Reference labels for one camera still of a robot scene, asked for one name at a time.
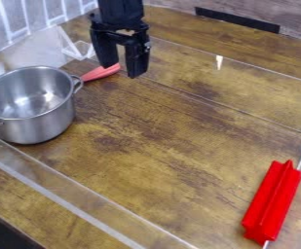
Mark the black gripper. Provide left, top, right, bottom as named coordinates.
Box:
left=89, top=13, right=152, bottom=78

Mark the silver metal pot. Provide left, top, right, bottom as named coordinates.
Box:
left=0, top=66, right=84, bottom=145

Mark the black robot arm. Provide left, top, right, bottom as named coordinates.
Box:
left=89, top=0, right=152, bottom=78

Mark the clear acrylic triangle stand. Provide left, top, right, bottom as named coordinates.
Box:
left=54, top=24, right=98, bottom=61

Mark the red plastic bracket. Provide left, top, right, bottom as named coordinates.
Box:
left=241, top=160, right=301, bottom=246

